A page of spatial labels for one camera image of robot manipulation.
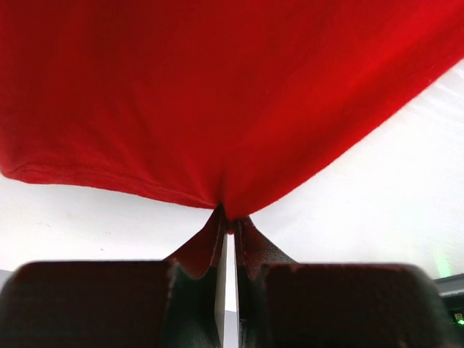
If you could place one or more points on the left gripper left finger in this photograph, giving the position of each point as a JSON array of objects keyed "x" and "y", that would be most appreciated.
[{"x": 121, "y": 303}]

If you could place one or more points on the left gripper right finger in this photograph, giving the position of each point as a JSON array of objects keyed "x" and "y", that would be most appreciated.
[{"x": 284, "y": 303}]

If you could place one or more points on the red t shirt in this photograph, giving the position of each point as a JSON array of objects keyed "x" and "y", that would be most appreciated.
[{"x": 207, "y": 103}]

